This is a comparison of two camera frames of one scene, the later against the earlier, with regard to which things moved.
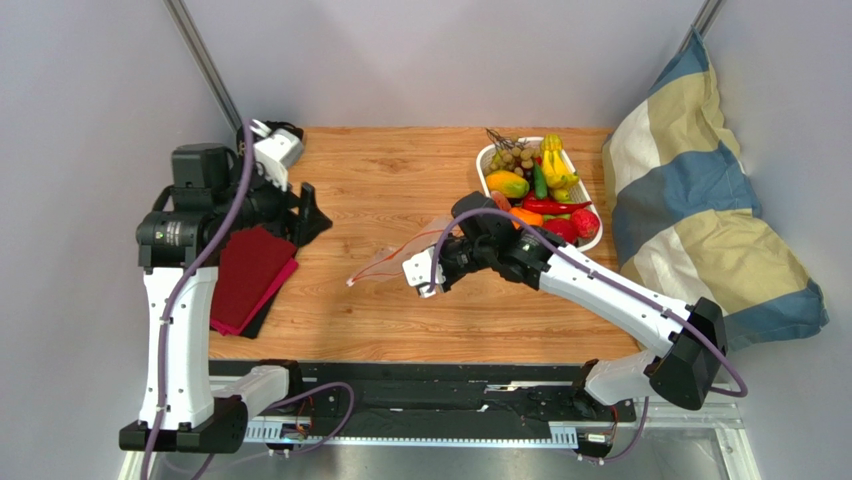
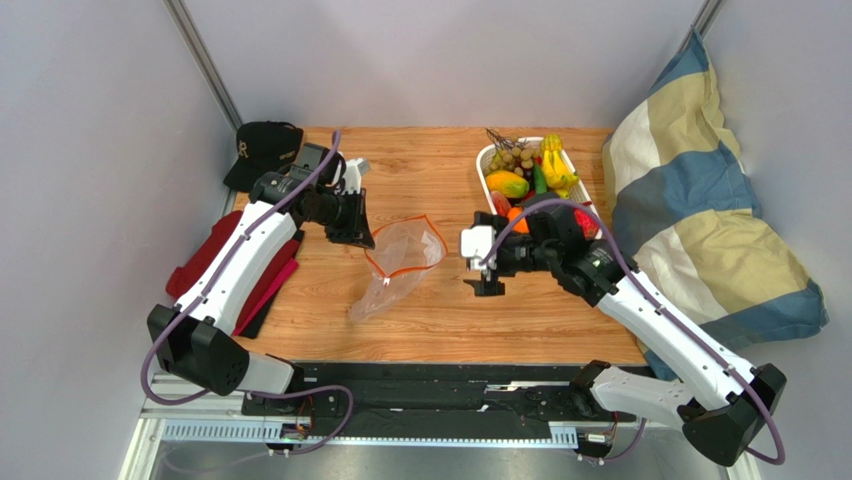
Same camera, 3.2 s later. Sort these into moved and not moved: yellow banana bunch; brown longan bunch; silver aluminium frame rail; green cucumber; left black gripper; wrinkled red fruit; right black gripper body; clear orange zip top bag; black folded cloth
Moved: right black gripper body; left black gripper; clear orange zip top bag
Not moved: silver aluminium frame rail; wrinkled red fruit; yellow banana bunch; green cucumber; brown longan bunch; black folded cloth
